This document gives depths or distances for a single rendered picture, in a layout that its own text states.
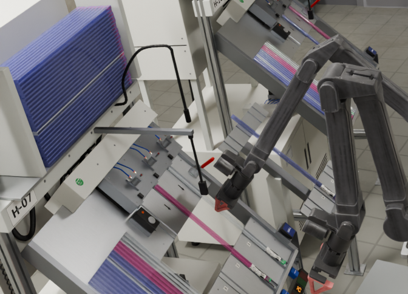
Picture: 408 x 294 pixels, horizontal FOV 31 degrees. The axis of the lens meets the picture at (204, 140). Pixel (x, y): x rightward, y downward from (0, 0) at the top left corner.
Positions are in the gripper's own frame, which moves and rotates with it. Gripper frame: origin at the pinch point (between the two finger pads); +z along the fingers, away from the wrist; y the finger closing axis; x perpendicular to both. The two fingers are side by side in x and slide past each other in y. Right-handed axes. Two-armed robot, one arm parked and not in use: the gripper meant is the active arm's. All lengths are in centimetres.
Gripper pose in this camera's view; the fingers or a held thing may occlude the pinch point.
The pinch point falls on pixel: (218, 208)
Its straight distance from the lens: 248.7
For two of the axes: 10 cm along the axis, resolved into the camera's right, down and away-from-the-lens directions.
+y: -3.6, 5.3, -7.7
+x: 8.2, 5.7, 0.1
